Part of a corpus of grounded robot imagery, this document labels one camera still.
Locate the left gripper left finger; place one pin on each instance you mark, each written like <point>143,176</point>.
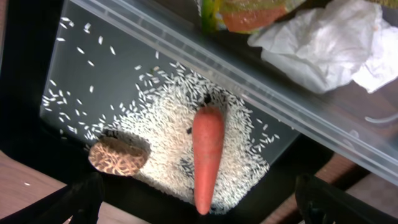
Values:
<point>78,202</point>

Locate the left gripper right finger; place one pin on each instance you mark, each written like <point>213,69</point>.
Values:
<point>320,202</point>

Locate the brown food scrap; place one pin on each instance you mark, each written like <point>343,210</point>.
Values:
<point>116,157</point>

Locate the white rice pile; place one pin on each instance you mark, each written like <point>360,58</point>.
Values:
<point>157,116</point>

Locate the orange carrot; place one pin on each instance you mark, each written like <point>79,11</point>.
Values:
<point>208,138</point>

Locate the white napkin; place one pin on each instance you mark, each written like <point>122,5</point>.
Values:
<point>322,49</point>

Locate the yellow green snack wrapper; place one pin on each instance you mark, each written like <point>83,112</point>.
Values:
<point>243,16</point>

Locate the clear plastic bin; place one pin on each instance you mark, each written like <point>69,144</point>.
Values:
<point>358,125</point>

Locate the black tray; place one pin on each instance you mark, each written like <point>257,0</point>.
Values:
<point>30,56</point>

